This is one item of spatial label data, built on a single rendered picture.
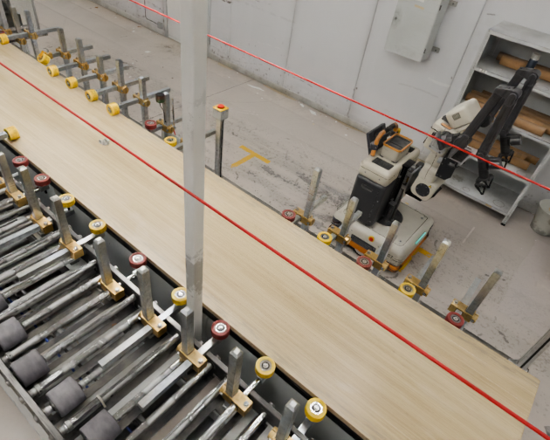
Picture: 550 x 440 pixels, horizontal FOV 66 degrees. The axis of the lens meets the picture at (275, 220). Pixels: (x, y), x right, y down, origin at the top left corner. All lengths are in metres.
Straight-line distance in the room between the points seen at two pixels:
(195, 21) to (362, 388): 1.42
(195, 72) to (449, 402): 1.53
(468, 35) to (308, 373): 3.59
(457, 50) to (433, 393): 3.44
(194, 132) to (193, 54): 0.22
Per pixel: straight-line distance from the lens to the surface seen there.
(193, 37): 1.12
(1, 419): 2.87
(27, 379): 1.95
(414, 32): 4.51
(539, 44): 4.04
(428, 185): 3.19
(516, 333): 3.66
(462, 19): 4.60
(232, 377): 1.63
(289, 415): 1.52
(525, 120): 4.24
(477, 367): 2.09
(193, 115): 1.21
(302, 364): 1.81
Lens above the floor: 2.45
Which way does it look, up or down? 42 degrees down
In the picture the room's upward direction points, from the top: 10 degrees clockwise
